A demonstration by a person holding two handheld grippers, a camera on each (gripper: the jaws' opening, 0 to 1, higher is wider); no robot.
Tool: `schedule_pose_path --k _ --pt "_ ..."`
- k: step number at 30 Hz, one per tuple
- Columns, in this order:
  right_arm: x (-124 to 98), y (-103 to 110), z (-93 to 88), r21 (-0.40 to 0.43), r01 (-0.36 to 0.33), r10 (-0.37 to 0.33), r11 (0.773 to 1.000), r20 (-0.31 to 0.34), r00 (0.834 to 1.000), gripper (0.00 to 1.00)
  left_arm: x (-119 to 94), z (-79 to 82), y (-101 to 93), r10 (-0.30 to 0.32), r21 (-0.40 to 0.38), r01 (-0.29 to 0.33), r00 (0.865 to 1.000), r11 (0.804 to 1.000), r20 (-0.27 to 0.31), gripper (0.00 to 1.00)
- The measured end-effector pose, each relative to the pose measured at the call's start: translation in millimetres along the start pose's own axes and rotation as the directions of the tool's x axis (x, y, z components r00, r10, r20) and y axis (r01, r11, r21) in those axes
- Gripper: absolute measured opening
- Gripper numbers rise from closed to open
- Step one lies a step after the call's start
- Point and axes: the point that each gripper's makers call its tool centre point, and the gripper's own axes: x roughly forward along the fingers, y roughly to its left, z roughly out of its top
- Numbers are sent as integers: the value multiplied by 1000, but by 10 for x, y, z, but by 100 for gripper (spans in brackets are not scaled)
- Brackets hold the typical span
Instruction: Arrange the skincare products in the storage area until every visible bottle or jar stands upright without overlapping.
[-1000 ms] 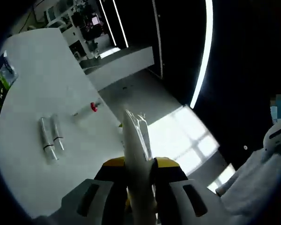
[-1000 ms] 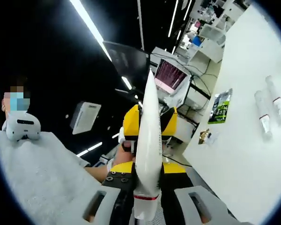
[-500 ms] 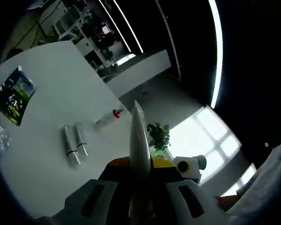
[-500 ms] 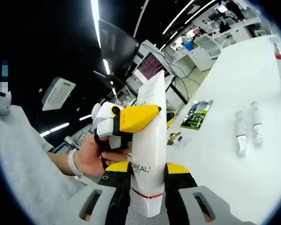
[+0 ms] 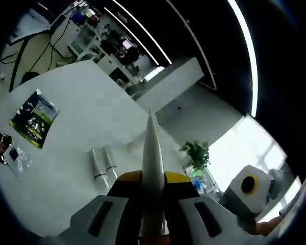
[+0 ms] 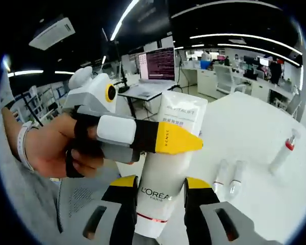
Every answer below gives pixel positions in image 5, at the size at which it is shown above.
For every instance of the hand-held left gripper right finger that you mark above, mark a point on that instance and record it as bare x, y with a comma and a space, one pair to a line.
183, 204

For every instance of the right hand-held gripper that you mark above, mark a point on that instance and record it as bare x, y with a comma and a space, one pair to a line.
237, 199

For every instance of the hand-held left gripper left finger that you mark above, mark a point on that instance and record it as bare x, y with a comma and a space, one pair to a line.
112, 204

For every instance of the small white skincare bottle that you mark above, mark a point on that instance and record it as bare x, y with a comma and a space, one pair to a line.
98, 166
109, 160

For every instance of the white skincare squeeze tube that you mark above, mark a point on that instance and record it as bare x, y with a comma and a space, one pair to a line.
153, 166

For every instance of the clear plastic bag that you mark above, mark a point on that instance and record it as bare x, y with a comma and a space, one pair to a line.
20, 160

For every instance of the green and black packet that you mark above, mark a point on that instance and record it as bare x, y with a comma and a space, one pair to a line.
35, 120

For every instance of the gold foil packet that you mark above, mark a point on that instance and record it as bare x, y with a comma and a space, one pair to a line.
1, 148

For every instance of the person's right hand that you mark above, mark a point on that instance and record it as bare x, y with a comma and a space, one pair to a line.
267, 226

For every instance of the blue plastic bag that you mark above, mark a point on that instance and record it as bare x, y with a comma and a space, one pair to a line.
197, 184

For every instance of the potted green plant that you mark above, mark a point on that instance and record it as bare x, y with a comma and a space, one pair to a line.
197, 155

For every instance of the long ceiling light strip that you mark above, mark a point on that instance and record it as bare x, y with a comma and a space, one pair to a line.
255, 81

